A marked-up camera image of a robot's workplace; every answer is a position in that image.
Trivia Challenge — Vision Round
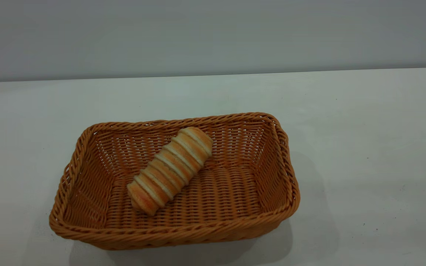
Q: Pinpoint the striped oblong bread roll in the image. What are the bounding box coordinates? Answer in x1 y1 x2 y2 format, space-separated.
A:
126 127 214 216

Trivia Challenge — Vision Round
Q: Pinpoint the orange woven wicker basket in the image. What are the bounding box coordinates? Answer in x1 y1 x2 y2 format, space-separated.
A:
49 112 301 251

